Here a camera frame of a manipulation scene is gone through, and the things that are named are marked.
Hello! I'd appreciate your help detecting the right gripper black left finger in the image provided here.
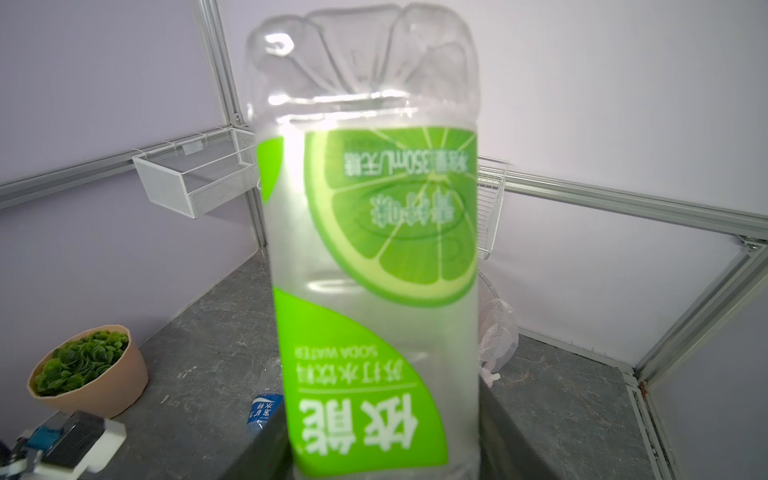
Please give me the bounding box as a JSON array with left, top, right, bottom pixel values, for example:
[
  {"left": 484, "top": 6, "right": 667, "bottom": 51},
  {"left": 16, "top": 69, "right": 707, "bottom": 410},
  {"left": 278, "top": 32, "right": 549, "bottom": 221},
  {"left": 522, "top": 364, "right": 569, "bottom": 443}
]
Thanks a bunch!
[{"left": 219, "top": 407, "right": 294, "bottom": 480}]

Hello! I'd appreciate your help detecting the potted green plant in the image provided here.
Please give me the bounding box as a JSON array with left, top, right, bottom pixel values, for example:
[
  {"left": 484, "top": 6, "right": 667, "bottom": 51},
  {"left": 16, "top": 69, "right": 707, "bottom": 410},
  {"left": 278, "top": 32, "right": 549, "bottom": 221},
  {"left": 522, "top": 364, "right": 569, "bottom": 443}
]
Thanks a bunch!
[{"left": 27, "top": 325, "right": 149, "bottom": 418}]

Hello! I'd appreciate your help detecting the green label clear bottle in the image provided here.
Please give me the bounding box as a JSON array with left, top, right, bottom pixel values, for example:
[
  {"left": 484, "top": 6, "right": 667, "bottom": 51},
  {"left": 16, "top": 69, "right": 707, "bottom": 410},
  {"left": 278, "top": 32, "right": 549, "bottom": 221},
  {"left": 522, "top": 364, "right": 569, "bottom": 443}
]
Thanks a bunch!
[{"left": 245, "top": 3, "right": 480, "bottom": 479}]

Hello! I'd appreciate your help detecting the white mesh wall basket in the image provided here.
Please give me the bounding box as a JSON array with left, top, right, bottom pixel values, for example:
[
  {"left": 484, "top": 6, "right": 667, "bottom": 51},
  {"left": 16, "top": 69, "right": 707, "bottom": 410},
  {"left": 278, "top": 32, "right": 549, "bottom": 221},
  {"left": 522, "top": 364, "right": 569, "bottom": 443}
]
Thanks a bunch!
[{"left": 132, "top": 127, "right": 259, "bottom": 219}]

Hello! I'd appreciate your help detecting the white wire wall shelf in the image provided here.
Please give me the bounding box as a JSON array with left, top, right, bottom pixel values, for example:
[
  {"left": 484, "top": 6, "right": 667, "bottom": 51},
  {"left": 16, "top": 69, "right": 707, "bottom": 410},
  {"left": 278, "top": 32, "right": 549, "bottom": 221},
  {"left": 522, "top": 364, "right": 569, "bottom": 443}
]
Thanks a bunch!
[{"left": 477, "top": 156, "right": 509, "bottom": 260}]

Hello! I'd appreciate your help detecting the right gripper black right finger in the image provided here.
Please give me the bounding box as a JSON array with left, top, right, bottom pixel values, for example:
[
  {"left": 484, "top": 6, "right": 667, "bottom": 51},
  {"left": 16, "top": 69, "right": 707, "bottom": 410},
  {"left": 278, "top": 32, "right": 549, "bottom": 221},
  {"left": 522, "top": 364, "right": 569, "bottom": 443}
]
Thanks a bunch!
[{"left": 479, "top": 383, "right": 559, "bottom": 480}]

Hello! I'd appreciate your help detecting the blue label bottle white cap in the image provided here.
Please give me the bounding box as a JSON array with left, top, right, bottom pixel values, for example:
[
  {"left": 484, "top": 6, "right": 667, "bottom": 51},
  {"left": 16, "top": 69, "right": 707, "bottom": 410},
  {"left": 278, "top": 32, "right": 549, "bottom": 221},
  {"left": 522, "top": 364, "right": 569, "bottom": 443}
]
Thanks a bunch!
[{"left": 247, "top": 357, "right": 284, "bottom": 435}]

